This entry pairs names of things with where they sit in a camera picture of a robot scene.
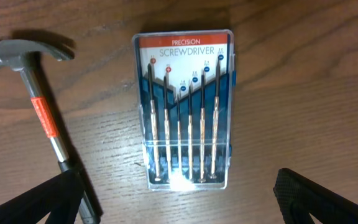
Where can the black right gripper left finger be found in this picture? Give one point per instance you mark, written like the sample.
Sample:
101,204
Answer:
58,199

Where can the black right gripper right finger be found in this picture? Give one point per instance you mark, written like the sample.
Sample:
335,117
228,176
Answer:
300,200

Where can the precision screwdriver set case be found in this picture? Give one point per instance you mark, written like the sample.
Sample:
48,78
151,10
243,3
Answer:
185,83

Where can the claw hammer orange label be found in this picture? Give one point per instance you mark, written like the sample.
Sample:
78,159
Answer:
18,55

